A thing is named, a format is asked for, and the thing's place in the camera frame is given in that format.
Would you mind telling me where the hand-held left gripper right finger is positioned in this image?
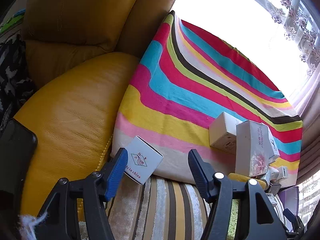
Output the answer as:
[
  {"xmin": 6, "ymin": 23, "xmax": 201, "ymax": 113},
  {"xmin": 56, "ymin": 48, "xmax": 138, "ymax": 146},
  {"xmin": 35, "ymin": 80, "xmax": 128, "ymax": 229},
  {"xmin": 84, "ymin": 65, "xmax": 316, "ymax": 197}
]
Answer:
[{"xmin": 188, "ymin": 149, "xmax": 288, "ymax": 240}]

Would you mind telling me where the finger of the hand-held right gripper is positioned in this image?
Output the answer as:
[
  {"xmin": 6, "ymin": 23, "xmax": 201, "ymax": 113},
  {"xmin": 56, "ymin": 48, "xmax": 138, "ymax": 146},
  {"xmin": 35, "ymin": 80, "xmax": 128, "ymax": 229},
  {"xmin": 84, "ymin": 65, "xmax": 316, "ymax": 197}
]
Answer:
[{"xmin": 284, "ymin": 208, "xmax": 305, "ymax": 234}]

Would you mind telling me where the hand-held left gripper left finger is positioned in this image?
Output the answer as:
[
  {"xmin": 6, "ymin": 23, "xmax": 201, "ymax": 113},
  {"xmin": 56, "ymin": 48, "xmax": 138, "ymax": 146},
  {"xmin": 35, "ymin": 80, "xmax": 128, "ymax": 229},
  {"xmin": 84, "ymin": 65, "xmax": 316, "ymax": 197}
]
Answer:
[{"xmin": 36, "ymin": 148, "xmax": 128, "ymax": 240}]

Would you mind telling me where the purple cardboard box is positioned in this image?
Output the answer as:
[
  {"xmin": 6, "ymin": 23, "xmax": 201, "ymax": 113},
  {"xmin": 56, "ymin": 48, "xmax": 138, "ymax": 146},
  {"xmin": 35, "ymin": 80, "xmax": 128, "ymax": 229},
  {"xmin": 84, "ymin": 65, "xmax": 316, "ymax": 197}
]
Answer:
[{"xmin": 277, "ymin": 187, "xmax": 300, "ymax": 217}]

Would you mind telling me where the small white box blue logo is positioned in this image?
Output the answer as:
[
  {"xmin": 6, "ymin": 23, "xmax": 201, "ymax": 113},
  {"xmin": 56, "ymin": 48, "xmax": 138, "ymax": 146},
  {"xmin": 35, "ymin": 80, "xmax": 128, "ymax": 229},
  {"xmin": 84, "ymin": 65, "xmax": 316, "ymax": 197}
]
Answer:
[{"xmin": 124, "ymin": 135, "xmax": 164, "ymax": 185}]

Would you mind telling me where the yellow sponge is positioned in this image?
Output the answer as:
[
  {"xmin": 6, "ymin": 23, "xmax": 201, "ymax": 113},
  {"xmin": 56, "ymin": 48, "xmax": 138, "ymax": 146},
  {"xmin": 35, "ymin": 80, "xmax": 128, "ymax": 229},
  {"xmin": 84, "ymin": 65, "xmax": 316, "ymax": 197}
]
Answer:
[{"xmin": 228, "ymin": 172, "xmax": 253, "ymax": 182}]

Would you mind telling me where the plain white box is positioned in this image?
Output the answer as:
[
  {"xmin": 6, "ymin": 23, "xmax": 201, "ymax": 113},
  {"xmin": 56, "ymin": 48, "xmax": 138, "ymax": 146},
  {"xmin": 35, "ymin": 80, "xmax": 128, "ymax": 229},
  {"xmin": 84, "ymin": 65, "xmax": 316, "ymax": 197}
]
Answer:
[{"xmin": 209, "ymin": 112, "xmax": 244, "ymax": 154}]

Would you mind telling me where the beige lace curtain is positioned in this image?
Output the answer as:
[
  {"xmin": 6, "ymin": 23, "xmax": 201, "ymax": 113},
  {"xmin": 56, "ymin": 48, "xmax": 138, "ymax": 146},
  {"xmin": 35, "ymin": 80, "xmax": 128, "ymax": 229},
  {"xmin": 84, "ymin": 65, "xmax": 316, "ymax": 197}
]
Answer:
[{"xmin": 297, "ymin": 177, "xmax": 320, "ymax": 222}]

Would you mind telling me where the black box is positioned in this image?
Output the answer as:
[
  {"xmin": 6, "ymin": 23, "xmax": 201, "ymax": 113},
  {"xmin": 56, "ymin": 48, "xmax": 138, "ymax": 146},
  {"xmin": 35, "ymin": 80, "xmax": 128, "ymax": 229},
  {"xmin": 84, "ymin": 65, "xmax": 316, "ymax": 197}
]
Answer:
[{"xmin": 268, "ymin": 182, "xmax": 282, "ymax": 197}]

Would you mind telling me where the white barcode box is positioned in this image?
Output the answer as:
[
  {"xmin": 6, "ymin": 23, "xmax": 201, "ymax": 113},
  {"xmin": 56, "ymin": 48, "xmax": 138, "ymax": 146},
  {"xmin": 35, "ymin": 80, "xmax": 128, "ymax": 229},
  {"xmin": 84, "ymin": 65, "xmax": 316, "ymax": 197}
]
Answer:
[{"xmin": 275, "ymin": 165, "xmax": 290, "ymax": 180}]

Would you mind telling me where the brown striped plush cover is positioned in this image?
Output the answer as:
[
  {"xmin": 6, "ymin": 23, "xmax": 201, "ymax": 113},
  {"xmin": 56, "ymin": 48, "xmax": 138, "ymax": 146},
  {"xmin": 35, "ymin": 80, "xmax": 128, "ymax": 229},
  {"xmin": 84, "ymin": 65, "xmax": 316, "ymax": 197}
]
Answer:
[{"xmin": 77, "ymin": 175, "xmax": 285, "ymax": 240}]

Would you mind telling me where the white box pink flower print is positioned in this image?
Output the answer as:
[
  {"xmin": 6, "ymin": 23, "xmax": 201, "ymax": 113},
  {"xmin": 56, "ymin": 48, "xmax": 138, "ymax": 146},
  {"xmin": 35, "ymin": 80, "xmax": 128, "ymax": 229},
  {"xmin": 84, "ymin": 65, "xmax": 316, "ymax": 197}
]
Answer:
[{"xmin": 236, "ymin": 120, "xmax": 280, "ymax": 178}]

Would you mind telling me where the yellow leather sofa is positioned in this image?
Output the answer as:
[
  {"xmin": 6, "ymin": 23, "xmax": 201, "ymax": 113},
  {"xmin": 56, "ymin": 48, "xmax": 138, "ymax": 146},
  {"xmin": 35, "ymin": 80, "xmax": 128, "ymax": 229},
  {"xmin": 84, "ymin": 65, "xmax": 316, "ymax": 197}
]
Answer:
[{"xmin": 14, "ymin": 0, "xmax": 188, "ymax": 220}]

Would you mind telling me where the colourful striped blanket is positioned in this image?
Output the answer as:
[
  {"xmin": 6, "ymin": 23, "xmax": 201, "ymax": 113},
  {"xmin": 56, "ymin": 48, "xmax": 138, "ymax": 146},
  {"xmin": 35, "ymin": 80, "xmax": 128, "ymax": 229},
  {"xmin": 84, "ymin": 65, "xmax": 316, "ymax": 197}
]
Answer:
[{"xmin": 110, "ymin": 10, "xmax": 303, "ymax": 188}]

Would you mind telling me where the pink pleated curtain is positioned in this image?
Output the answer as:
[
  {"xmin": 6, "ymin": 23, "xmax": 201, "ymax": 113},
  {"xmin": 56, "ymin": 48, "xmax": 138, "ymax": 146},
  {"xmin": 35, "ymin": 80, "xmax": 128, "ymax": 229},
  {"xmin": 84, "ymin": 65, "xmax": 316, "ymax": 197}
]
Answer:
[{"xmin": 287, "ymin": 67, "xmax": 320, "ymax": 188}]

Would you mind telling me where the white yarn tuft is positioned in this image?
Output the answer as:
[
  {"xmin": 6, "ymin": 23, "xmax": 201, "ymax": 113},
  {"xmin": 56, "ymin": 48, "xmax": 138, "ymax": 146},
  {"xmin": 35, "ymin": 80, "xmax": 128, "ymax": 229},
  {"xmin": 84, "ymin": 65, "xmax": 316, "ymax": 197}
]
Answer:
[{"xmin": 19, "ymin": 210, "xmax": 49, "ymax": 240}]

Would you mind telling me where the black smartphone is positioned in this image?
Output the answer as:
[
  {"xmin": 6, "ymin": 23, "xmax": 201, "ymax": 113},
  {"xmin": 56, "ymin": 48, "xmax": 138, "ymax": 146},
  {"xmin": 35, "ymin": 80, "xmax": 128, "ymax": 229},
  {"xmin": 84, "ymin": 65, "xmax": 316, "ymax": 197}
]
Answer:
[{"xmin": 0, "ymin": 118, "xmax": 38, "ymax": 193}]

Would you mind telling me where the black white patterned cloth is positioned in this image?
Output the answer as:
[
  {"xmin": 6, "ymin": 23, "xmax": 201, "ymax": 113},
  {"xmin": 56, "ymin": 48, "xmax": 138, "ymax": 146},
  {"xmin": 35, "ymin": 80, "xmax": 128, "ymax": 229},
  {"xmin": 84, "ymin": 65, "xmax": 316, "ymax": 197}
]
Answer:
[{"xmin": 0, "ymin": 35, "xmax": 35, "ymax": 130}]

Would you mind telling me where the floral lace curtain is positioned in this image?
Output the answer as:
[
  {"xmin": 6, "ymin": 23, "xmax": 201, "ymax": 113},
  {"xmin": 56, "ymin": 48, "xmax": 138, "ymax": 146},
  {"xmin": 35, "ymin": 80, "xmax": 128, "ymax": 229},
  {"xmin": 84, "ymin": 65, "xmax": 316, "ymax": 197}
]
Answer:
[{"xmin": 230, "ymin": 0, "xmax": 320, "ymax": 77}]

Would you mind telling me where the green blue object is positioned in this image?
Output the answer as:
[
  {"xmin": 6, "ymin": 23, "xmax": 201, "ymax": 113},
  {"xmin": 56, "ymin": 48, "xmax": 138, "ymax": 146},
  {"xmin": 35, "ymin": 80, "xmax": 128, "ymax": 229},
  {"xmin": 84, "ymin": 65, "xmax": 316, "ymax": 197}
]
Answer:
[{"xmin": 0, "ymin": 9, "xmax": 27, "ymax": 34}]

